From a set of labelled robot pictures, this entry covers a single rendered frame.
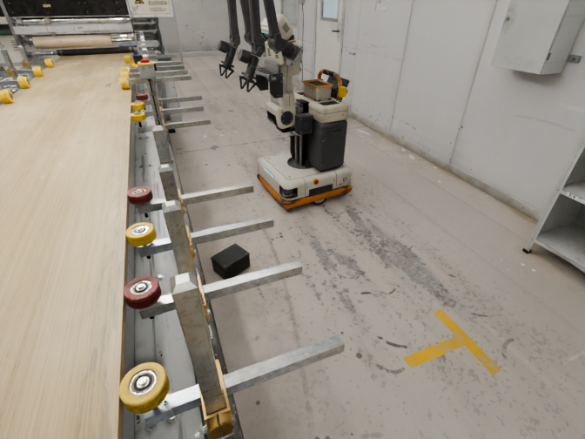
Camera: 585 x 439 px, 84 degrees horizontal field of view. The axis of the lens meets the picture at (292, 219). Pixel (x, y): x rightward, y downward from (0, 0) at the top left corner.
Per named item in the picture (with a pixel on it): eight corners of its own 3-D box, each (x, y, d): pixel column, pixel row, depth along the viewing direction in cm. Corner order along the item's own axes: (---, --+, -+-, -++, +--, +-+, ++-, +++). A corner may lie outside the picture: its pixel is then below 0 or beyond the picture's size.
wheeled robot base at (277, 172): (316, 165, 336) (317, 143, 322) (353, 193, 289) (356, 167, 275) (255, 180, 311) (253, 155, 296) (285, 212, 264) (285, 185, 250)
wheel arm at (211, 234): (271, 224, 117) (271, 213, 114) (274, 229, 114) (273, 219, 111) (141, 253, 103) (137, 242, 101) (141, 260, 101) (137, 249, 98)
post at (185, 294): (230, 424, 74) (193, 266, 47) (233, 441, 71) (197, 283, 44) (214, 430, 73) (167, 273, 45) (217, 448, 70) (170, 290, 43)
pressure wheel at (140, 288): (143, 335, 79) (129, 303, 73) (130, 316, 84) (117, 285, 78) (173, 317, 84) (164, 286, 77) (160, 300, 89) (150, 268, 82)
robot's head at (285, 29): (283, 29, 232) (269, 10, 222) (297, 30, 216) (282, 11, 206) (270, 44, 233) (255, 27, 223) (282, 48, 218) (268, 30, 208)
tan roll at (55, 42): (158, 43, 418) (156, 32, 411) (158, 44, 408) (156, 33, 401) (27, 49, 374) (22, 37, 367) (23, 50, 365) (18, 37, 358)
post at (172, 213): (211, 341, 94) (178, 197, 67) (213, 351, 91) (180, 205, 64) (198, 345, 93) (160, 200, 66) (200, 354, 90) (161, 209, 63)
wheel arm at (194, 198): (252, 190, 135) (251, 181, 133) (254, 194, 133) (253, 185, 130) (139, 211, 122) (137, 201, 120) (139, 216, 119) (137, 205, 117)
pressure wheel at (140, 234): (134, 268, 99) (123, 238, 93) (137, 252, 105) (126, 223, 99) (161, 263, 101) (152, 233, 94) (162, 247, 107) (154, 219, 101)
